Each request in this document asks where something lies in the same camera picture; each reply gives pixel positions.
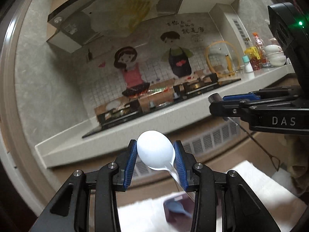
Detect grey range hood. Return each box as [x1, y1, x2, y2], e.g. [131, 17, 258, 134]
[47, 0, 183, 53]

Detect glass pot lid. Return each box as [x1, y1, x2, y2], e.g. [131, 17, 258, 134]
[204, 41, 241, 78]

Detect cartoon couple wall sticker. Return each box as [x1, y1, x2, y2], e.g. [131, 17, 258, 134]
[100, 31, 194, 102]

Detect white textured table cloth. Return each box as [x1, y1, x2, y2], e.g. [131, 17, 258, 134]
[117, 160, 309, 232]

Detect white plastic spoon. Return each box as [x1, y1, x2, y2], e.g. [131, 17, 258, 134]
[136, 130, 186, 191]

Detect stacked white bowls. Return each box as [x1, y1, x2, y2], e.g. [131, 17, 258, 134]
[264, 44, 286, 67]

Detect black gas stove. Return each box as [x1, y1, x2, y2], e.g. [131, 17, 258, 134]
[82, 73, 241, 139]

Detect thin metal skewer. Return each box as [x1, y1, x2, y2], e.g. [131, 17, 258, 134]
[223, 117, 281, 172]

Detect white teal shaker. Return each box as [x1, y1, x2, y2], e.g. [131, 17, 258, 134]
[242, 55, 254, 73]

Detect grey ventilation grille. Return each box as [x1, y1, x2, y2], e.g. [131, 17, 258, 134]
[133, 120, 242, 177]

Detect blue plastic spoon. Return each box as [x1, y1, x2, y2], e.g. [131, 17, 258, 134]
[166, 201, 192, 218]

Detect yellow condiment bottle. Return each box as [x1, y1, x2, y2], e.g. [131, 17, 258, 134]
[244, 46, 260, 64]

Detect maroon plastic utensil caddy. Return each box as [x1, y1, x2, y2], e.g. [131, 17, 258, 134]
[163, 193, 195, 223]

